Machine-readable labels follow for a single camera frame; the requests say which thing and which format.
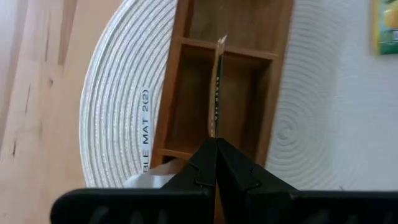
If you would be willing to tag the brown wooden tea box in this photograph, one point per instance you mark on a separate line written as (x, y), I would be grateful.
(192, 102)

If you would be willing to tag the white round woven mat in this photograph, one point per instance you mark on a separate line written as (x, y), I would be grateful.
(124, 109)

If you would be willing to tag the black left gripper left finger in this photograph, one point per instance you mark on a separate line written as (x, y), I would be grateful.
(140, 208)

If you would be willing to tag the brown tea packet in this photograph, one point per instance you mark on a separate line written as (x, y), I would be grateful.
(217, 93)

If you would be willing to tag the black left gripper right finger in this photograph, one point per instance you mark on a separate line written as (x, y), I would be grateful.
(295, 208)

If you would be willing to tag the silver foil packet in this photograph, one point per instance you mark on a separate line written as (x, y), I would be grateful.
(387, 28)

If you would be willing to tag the white orange Tazo tea packet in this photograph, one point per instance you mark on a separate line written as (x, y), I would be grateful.
(146, 182)

